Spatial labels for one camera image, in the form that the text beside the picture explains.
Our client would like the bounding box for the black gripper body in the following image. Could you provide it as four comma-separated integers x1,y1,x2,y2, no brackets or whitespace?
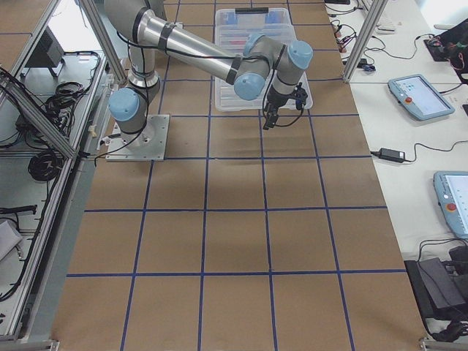
263,89,295,114

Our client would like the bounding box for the clear plastic storage box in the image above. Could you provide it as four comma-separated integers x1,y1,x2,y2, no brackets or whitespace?
214,7,314,112

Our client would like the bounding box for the black laptop power brick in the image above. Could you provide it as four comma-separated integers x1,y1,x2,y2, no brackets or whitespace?
379,148,406,163

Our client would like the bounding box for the teach pendant upper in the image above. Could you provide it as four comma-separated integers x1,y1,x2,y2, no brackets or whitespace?
388,74,455,121

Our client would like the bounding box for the teach pendant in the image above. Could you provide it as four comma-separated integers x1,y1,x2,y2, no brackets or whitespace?
433,171,467,239
388,74,455,121

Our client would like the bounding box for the teach pendant lower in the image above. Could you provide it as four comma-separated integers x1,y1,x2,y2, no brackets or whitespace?
433,171,467,239

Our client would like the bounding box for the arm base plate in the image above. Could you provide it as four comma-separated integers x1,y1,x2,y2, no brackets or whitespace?
105,114,170,162

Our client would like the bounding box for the aluminium frame post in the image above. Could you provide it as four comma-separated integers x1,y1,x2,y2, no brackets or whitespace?
343,0,388,83

